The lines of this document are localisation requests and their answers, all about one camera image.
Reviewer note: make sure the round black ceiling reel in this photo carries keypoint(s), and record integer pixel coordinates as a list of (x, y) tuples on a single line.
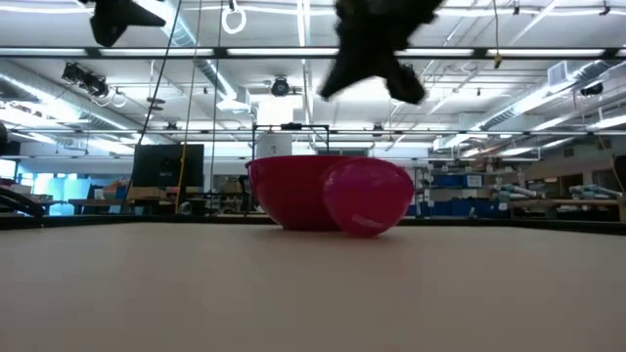
[(280, 87)]

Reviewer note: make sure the black aluminium table frame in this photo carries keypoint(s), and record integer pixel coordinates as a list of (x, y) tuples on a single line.
[(147, 221)]

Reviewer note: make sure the wooden workbench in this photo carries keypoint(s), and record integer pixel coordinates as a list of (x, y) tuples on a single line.
[(562, 202)]

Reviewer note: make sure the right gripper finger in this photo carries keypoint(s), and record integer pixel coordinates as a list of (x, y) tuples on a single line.
[(344, 78), (406, 85)]

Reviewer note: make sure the small pink plastic bowl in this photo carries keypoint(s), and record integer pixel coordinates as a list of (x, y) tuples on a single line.
[(367, 195)]

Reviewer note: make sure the black monitor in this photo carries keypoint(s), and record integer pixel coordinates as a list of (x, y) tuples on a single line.
[(168, 166)]

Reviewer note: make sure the white cylindrical tank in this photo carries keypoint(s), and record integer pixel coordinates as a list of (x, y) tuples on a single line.
[(274, 145)]

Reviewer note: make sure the black curved object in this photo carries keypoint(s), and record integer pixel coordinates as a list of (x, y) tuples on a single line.
[(19, 203)]

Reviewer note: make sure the black tube stand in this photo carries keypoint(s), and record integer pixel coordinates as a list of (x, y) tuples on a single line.
[(291, 126)]

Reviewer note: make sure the black ceiling device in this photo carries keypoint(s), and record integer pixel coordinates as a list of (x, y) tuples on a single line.
[(88, 80)]

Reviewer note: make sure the black overhead light bar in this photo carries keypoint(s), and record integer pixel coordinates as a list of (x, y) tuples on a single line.
[(220, 52)]

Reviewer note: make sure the blue cabinet row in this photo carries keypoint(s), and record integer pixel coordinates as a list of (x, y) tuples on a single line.
[(464, 207)]

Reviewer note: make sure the pale grey robot arm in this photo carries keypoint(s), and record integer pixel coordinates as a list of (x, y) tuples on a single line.
[(594, 190), (513, 190)]

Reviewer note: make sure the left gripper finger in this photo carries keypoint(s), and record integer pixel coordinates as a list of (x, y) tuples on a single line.
[(102, 27)]

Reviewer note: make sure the black ceiling speaker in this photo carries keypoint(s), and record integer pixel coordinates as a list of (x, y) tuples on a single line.
[(592, 89)]

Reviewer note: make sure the large red plastic bowl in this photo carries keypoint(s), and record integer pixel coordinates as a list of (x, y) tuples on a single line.
[(288, 190)]

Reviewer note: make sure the blue storage bins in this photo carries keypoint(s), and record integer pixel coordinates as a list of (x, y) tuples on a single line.
[(447, 181)]

